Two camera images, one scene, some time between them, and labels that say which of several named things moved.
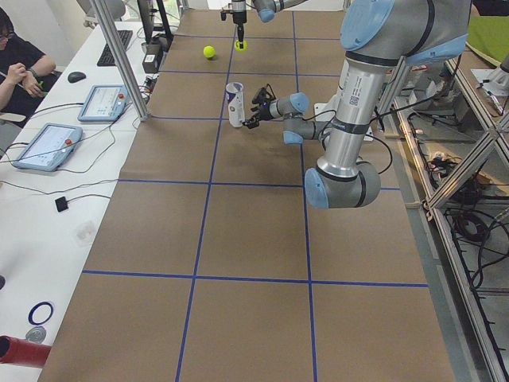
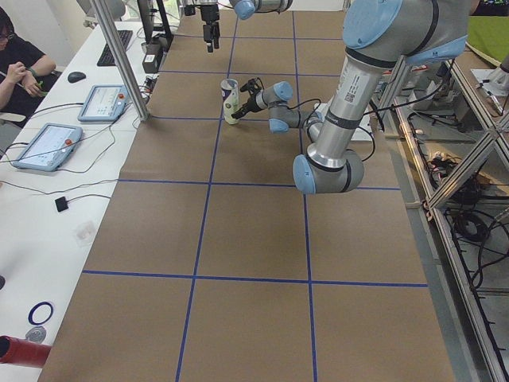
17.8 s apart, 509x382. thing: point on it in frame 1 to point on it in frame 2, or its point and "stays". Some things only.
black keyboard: x=106 y=59 stays
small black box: x=150 y=59 stays
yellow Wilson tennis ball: x=209 y=52 to x=230 y=107
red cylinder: x=25 y=352 stays
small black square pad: x=61 y=204 stays
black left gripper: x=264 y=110 to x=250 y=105
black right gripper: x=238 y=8 to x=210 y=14
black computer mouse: x=75 y=76 stays
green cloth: x=489 y=35 stays
